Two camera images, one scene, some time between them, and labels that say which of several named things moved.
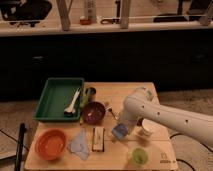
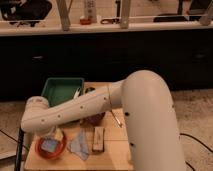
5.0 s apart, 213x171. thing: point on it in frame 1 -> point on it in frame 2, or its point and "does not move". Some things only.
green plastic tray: (58, 94) does not move
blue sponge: (120, 131) -> (49, 145)
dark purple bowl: (94, 113) does not move
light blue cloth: (79, 145) does not move
